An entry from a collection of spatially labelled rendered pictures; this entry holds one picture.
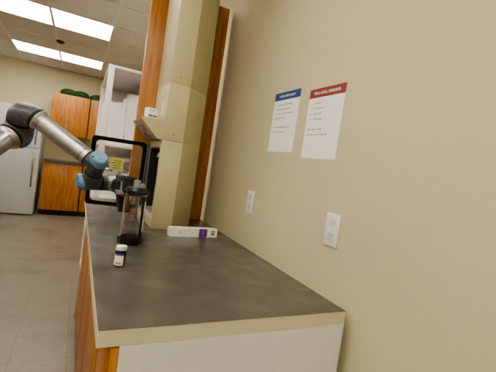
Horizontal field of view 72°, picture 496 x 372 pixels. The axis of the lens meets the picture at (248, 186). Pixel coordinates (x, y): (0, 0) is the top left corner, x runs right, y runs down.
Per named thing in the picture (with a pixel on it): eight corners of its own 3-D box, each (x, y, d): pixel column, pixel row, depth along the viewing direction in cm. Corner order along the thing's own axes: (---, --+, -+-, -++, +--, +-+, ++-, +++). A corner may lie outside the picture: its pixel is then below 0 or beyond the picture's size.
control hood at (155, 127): (150, 139, 204) (153, 123, 204) (162, 139, 175) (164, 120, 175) (131, 136, 199) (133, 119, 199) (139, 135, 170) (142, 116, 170)
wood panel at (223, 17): (198, 218, 232) (228, 11, 225) (200, 219, 229) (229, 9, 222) (123, 213, 210) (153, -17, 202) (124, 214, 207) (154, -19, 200)
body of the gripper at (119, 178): (121, 176, 146) (111, 173, 155) (119, 195, 147) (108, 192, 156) (138, 178, 152) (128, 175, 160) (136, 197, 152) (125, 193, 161)
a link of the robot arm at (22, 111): (26, 86, 149) (116, 156, 153) (22, 105, 156) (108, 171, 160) (2, 94, 140) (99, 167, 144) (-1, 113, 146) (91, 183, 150)
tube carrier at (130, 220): (147, 243, 144) (153, 193, 143) (122, 243, 136) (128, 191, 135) (136, 236, 152) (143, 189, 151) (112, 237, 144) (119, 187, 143)
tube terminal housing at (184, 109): (180, 219, 218) (197, 100, 214) (195, 230, 189) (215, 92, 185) (140, 216, 207) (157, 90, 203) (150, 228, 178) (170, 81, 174)
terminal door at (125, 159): (139, 208, 204) (147, 142, 202) (83, 203, 195) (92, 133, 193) (139, 208, 205) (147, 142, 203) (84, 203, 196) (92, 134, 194)
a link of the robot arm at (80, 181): (79, 164, 153) (104, 166, 160) (72, 179, 159) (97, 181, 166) (81, 178, 149) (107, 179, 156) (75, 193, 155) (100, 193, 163)
